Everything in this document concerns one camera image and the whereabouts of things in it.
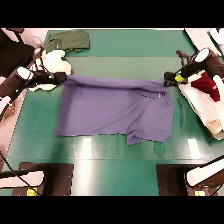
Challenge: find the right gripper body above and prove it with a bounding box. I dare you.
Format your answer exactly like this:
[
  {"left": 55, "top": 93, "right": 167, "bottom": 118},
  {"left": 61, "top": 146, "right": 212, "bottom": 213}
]
[{"left": 163, "top": 70, "right": 183, "bottom": 87}]

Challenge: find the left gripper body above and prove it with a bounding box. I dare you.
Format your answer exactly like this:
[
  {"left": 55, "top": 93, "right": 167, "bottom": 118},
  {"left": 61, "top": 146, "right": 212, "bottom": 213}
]
[{"left": 49, "top": 71, "right": 68, "bottom": 85}]

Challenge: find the purple shirt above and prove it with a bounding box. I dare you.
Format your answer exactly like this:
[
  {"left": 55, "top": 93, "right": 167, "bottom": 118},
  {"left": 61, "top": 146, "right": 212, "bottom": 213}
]
[{"left": 54, "top": 74, "right": 175, "bottom": 147}]

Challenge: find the white garment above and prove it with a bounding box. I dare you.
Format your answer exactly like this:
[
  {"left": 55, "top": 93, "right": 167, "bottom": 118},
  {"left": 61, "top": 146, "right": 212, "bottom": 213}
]
[
  {"left": 177, "top": 74, "right": 224, "bottom": 141},
  {"left": 28, "top": 49, "right": 73, "bottom": 92}
]

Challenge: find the red garment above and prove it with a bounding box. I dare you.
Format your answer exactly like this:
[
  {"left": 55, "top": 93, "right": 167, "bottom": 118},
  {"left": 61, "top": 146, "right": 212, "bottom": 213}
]
[{"left": 191, "top": 71, "right": 218, "bottom": 103}]

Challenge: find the green garment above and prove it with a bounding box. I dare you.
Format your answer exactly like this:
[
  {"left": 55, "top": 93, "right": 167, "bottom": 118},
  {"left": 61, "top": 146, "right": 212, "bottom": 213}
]
[{"left": 43, "top": 29, "right": 91, "bottom": 55}]

